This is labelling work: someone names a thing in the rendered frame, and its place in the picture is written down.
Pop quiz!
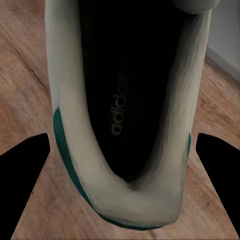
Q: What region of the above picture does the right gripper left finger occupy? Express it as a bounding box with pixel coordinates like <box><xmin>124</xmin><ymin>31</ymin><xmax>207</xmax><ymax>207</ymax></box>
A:
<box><xmin>0</xmin><ymin>133</ymin><xmax>50</xmax><ymax>240</ymax></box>

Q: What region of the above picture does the gym shoe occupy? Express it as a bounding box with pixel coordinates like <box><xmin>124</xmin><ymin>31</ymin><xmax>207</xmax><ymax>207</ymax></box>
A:
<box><xmin>44</xmin><ymin>0</ymin><xmax>219</xmax><ymax>231</ymax></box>

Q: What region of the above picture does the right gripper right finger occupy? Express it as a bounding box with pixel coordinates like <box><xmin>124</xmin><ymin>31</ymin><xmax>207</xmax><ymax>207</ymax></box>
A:
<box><xmin>196</xmin><ymin>133</ymin><xmax>240</xmax><ymax>237</ymax></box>

